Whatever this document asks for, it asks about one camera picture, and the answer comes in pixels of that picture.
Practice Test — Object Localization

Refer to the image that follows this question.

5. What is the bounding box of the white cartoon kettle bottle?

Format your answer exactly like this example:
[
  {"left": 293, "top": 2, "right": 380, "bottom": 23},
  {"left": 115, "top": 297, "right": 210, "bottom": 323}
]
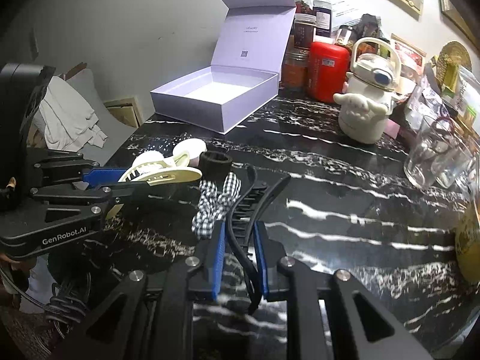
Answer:
[{"left": 334, "top": 37, "right": 401, "bottom": 145}]

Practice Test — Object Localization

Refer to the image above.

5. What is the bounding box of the gold picture frame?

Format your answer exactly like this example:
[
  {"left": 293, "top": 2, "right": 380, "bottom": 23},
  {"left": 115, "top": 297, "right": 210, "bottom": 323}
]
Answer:
[{"left": 439, "top": 0, "right": 479, "bottom": 48}]

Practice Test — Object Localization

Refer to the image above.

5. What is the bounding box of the black velvet scrunchie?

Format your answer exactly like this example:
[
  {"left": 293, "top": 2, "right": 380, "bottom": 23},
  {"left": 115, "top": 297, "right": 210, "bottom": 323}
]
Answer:
[{"left": 199, "top": 150, "right": 233, "bottom": 182}]

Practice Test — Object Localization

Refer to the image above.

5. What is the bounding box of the yellow bowl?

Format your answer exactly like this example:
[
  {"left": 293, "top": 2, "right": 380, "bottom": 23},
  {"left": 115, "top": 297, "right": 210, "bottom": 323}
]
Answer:
[{"left": 455, "top": 201, "right": 479, "bottom": 284}]

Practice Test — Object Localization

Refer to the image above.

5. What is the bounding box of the grey chair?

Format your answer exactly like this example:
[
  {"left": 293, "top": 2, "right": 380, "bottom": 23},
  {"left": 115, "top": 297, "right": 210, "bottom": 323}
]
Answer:
[{"left": 67, "top": 68, "right": 135, "bottom": 166}]

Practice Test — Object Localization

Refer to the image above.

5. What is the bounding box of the purple label jar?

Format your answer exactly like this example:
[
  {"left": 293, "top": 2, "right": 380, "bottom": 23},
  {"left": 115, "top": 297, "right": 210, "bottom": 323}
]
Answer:
[{"left": 312, "top": 0, "right": 332, "bottom": 38}]

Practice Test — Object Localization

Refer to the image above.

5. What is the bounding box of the wooden frame on floor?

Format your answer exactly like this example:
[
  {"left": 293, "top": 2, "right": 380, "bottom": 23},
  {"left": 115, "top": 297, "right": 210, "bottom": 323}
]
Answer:
[{"left": 103, "top": 96, "right": 145, "bottom": 128}]

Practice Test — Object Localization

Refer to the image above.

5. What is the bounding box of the black white gingham bow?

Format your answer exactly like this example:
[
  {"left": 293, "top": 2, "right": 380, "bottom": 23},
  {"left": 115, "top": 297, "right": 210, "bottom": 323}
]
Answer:
[{"left": 191, "top": 172, "right": 242, "bottom": 240}]

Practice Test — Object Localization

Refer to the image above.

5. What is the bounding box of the cream claw hair clip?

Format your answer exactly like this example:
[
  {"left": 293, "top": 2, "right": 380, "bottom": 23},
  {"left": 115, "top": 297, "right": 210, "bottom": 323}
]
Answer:
[{"left": 118, "top": 154, "right": 203, "bottom": 186}]

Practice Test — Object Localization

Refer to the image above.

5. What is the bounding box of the clear lidded jar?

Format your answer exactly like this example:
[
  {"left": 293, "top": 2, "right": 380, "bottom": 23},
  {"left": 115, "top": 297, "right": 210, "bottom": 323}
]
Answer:
[{"left": 334, "top": 24, "right": 354, "bottom": 49}]

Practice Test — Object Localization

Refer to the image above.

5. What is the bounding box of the pink round compact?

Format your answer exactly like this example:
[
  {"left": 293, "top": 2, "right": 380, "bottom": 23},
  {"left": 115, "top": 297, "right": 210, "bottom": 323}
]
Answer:
[{"left": 172, "top": 138, "right": 208, "bottom": 167}]

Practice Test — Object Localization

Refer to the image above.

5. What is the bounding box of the dark glass jar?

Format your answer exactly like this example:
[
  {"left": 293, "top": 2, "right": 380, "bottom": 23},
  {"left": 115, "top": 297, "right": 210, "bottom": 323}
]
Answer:
[{"left": 294, "top": 13, "right": 317, "bottom": 50}]

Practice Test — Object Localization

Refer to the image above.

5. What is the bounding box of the red canister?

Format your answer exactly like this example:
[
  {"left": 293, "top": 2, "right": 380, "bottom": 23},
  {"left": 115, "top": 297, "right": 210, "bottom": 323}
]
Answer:
[{"left": 307, "top": 41, "right": 351, "bottom": 103}]

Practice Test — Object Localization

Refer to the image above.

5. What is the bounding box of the woven straw fan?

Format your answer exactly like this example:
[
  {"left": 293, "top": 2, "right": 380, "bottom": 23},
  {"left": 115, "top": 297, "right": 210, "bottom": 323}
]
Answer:
[{"left": 435, "top": 41, "right": 472, "bottom": 84}]

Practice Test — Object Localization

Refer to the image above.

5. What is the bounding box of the lavender gift box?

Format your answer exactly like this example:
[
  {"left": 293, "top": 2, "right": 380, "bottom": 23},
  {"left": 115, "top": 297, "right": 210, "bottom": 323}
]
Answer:
[{"left": 151, "top": 0, "right": 296, "bottom": 134}]

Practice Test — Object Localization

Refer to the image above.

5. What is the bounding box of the orange glass jar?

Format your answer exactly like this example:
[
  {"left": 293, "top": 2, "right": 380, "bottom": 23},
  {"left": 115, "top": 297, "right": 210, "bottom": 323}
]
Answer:
[{"left": 281, "top": 48, "right": 309, "bottom": 91}]

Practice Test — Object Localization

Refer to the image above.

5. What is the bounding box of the white cloth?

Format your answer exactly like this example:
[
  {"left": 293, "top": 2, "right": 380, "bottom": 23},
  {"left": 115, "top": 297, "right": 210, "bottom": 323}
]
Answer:
[{"left": 33, "top": 76, "right": 107, "bottom": 152}]

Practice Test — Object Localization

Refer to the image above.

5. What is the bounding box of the clear glass cup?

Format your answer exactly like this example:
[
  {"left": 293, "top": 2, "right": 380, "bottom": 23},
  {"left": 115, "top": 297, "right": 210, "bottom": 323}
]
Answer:
[{"left": 403, "top": 116, "right": 473, "bottom": 191}]

